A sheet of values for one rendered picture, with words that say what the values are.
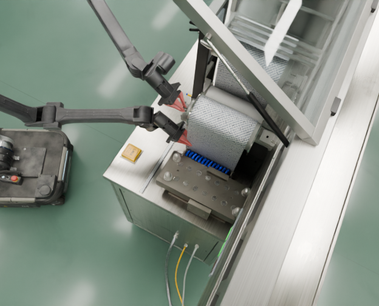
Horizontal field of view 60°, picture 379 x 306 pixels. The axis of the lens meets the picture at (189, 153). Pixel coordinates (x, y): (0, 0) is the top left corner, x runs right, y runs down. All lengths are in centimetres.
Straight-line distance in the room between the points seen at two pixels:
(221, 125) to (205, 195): 33
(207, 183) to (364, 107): 65
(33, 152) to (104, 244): 80
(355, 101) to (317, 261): 57
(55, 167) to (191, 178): 123
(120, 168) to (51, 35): 211
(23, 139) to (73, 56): 100
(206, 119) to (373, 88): 59
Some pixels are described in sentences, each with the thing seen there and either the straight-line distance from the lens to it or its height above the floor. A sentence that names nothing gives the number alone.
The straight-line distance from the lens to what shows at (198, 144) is 137.
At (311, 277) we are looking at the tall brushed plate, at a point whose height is 144.
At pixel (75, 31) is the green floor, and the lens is 343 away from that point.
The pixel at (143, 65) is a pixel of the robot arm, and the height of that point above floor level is 141.
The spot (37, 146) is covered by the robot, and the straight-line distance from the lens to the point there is 251.
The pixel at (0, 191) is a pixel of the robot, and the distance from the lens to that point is 246.
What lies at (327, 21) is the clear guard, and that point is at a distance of 101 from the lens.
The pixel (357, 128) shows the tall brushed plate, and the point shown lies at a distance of 120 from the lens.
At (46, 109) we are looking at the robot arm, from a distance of 144.
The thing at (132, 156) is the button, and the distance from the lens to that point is 156.
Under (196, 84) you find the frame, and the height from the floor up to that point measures 102.
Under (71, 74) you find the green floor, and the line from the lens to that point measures 310.
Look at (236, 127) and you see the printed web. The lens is 121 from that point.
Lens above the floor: 233
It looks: 64 degrees down
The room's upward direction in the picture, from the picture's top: 8 degrees clockwise
